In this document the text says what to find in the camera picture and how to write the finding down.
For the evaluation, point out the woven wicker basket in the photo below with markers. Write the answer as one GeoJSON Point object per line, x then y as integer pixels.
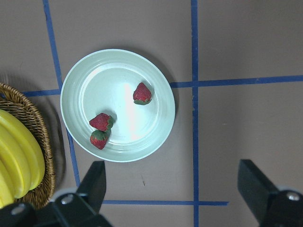
{"type": "Point", "coordinates": [17, 104]}

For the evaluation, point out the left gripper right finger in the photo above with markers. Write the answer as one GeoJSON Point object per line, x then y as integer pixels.
{"type": "Point", "coordinates": [271, 206]}

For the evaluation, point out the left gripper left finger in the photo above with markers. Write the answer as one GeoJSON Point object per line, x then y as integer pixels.
{"type": "Point", "coordinates": [73, 209]}

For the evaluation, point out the red strawberry green top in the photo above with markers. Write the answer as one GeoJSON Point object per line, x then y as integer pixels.
{"type": "Point", "coordinates": [99, 139]}

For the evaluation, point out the yellow banana bunch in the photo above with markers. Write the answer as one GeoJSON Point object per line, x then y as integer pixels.
{"type": "Point", "coordinates": [22, 165]}

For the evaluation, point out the light green plate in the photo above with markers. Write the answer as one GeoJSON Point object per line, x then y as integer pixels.
{"type": "Point", "coordinates": [104, 82]}

